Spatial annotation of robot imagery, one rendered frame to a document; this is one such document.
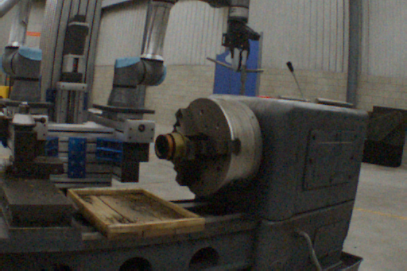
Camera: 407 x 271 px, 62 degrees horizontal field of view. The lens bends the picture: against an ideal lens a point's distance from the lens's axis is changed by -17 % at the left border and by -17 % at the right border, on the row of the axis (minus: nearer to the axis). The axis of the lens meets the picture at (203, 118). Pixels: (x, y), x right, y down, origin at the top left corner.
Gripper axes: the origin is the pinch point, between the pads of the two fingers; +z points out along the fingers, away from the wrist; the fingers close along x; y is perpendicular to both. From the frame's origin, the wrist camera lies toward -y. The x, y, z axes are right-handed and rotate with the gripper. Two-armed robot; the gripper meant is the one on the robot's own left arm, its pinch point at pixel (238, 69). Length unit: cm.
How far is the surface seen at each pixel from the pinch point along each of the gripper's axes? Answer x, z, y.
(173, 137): 35.0, 24.2, -14.8
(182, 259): 37, 59, -28
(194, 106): 23.4, 15.1, -7.3
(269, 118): 7.9, 15.9, -26.4
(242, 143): 19.8, 23.8, -27.6
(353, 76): -875, -93, 487
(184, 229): 39, 48, -30
